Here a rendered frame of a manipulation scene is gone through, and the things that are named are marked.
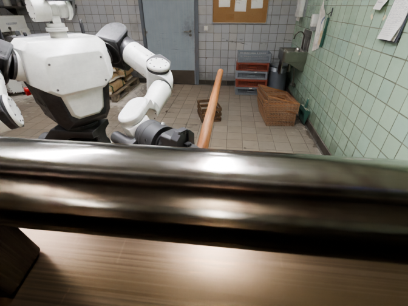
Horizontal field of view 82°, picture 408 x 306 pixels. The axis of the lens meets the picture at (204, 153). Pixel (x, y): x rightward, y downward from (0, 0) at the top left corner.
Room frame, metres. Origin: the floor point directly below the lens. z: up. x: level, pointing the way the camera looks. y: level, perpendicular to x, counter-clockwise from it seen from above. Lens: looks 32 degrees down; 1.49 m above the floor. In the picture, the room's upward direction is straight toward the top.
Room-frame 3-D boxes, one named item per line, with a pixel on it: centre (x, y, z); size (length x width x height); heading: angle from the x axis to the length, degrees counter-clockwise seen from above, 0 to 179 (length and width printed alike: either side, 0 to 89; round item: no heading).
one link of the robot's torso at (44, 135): (0.87, 0.56, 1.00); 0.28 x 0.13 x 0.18; 84
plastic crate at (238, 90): (4.65, -0.92, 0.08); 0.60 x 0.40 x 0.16; 86
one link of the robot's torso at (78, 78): (0.89, 0.52, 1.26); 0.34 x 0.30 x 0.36; 138
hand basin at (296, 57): (4.06, -1.43, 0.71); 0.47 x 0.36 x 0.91; 174
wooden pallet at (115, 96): (4.68, 1.90, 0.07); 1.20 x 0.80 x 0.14; 174
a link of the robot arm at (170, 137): (0.50, 0.08, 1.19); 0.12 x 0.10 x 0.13; 48
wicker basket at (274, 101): (3.32, -1.08, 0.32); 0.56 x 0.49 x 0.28; 2
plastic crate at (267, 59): (4.64, -0.93, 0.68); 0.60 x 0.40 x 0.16; 84
